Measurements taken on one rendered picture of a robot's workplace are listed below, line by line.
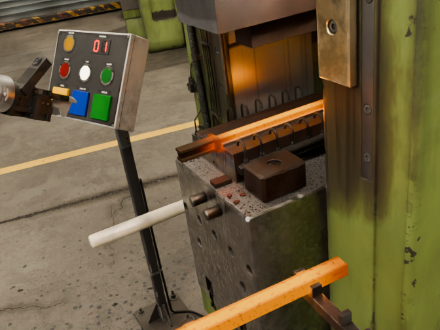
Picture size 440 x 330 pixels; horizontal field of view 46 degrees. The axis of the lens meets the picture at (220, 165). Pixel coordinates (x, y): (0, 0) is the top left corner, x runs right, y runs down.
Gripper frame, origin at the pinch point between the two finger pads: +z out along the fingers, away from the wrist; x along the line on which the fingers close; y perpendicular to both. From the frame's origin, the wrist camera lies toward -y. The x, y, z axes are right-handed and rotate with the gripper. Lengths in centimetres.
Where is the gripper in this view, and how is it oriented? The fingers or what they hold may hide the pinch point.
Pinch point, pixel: (72, 99)
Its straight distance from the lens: 152.4
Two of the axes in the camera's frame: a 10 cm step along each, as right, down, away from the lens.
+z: 5.7, 0.6, 8.2
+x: 8.0, 1.9, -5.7
